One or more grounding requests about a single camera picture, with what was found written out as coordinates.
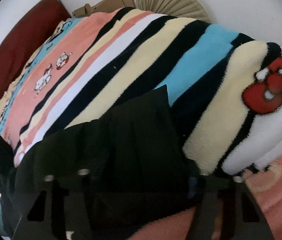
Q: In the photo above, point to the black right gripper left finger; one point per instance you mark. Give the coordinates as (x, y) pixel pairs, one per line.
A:
(51, 207)

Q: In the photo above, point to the dark red padded headboard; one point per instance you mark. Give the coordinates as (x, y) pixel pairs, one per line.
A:
(30, 32)

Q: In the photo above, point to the black hooded puffer jacket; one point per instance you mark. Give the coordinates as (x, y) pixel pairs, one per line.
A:
(138, 171)

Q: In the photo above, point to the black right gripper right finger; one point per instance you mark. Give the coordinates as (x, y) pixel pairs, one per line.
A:
(226, 210)

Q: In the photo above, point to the striped Hello Kitty blanket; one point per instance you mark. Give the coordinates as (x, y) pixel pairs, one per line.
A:
(224, 90)

